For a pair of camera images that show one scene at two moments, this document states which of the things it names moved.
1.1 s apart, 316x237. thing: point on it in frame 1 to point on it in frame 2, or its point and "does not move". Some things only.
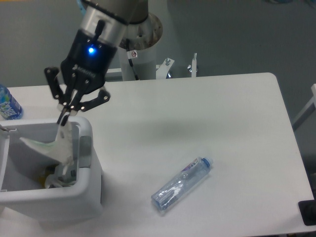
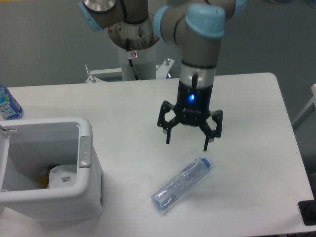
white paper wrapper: [61, 150] to [62, 176]
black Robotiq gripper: [85, 68] to [192, 108]
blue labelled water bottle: [10, 108] does not move
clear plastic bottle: [192, 173] does not move
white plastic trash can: [24, 170] does not move
